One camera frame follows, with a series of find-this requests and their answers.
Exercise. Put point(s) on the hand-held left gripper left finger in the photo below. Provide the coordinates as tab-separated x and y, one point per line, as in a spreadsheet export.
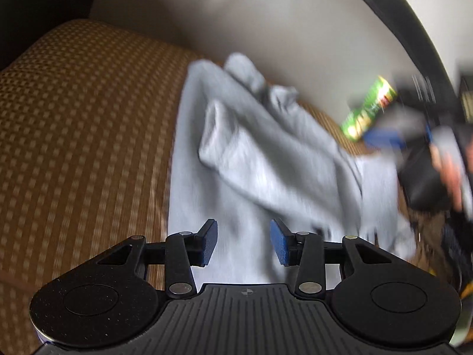
208	240

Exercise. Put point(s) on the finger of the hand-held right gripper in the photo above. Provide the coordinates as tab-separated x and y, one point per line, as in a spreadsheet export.
384	138

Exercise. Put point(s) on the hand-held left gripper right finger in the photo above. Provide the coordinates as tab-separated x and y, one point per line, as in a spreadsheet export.
279	242

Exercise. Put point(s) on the grey fleece-lined sweatshirt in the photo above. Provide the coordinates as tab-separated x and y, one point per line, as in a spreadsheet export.
288	155

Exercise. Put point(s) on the person's right hand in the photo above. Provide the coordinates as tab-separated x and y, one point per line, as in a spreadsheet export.
452	173

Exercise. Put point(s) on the green chips can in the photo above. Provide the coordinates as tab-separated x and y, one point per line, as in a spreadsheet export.
364	118

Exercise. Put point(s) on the woven bamboo mat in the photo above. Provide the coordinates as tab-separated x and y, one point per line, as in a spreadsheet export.
85	125

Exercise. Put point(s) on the black and grey leather sofa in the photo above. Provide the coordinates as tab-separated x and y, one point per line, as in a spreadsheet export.
258	18

